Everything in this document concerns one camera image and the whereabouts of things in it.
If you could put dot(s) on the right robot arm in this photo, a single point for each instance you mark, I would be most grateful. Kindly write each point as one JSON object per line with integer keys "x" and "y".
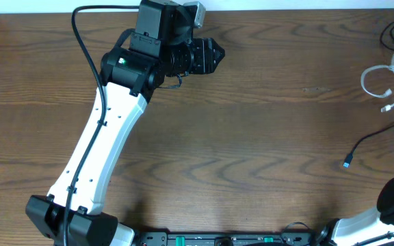
{"x": 372, "y": 227}

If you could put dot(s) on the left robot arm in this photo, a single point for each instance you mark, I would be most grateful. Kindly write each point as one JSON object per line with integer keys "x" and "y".
{"x": 71, "y": 213}

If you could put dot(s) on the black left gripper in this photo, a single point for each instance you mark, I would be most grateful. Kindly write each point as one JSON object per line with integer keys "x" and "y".
{"x": 204, "y": 54}

